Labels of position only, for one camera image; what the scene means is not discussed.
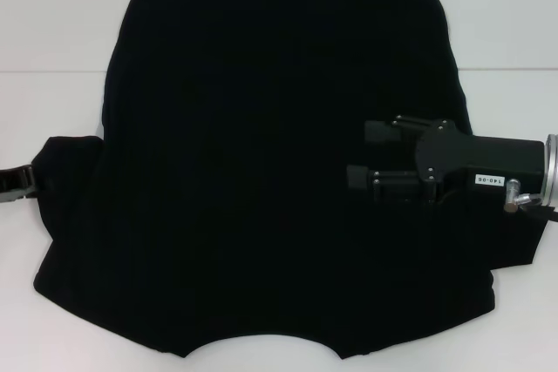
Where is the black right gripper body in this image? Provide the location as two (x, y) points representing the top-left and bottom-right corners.
(416, 121), (546, 204)

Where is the black t-shirt with FREE print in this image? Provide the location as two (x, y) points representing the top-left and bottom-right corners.
(32, 0), (553, 337)

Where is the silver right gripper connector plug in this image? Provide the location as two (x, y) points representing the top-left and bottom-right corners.
(503, 177), (545, 213)

